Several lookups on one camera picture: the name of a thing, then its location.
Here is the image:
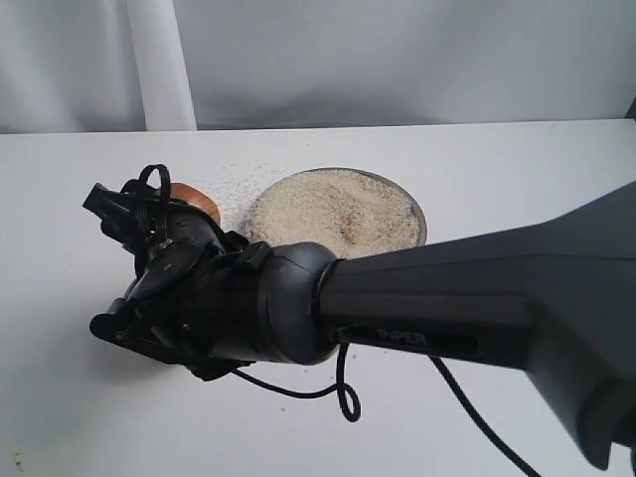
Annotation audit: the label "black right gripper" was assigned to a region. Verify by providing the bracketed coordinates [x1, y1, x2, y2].
[89, 208, 268, 373]

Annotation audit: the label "brown wooden cup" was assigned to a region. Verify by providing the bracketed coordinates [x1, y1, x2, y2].
[169, 182, 221, 225]

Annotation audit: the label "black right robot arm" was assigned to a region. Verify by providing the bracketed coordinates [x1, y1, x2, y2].
[84, 180, 635, 470]

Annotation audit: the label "spilled rice grains on table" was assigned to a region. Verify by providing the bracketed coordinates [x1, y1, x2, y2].
[195, 161, 290, 230]

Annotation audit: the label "rice on steel plate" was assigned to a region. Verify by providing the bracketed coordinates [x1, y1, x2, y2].
[245, 168, 421, 260]

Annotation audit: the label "round steel plate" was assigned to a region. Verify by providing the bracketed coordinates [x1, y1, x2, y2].
[242, 166, 428, 249]

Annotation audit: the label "white backdrop curtain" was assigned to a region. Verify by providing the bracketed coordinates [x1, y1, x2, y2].
[1, 1, 635, 133]

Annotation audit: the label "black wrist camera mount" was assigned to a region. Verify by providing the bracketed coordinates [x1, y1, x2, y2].
[82, 179, 167, 253]

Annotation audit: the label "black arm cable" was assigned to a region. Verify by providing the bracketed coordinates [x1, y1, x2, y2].
[118, 163, 543, 477]

